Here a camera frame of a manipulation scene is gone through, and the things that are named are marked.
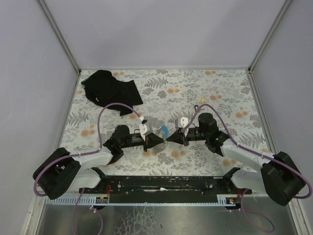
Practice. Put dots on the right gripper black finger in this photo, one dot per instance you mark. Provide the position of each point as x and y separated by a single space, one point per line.
175 136
176 141

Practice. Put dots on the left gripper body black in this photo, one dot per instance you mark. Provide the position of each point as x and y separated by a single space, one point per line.
146 141

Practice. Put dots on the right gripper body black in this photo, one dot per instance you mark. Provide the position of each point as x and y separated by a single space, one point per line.
184 137

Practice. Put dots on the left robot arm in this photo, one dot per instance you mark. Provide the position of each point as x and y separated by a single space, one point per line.
62 172

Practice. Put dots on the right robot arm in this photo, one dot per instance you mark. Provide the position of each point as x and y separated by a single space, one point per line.
273 174

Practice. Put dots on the floral table mat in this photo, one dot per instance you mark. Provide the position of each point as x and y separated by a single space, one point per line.
168 95

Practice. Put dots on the black cloth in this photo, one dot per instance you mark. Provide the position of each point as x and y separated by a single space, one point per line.
102 88

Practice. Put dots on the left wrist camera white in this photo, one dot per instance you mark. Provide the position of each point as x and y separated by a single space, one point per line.
145 128

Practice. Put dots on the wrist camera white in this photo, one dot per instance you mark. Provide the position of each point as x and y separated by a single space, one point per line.
145 128
181 122

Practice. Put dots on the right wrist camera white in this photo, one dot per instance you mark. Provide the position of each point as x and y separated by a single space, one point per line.
181 122

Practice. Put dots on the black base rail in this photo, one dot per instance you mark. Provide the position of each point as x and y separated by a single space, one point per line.
164 190

